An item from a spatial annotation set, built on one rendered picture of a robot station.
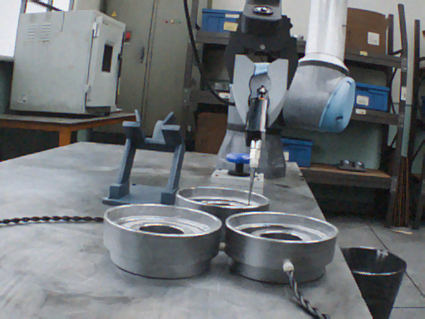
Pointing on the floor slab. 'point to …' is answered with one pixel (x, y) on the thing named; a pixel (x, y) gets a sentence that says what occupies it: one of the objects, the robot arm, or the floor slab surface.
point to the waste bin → (376, 277)
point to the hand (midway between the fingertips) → (257, 115)
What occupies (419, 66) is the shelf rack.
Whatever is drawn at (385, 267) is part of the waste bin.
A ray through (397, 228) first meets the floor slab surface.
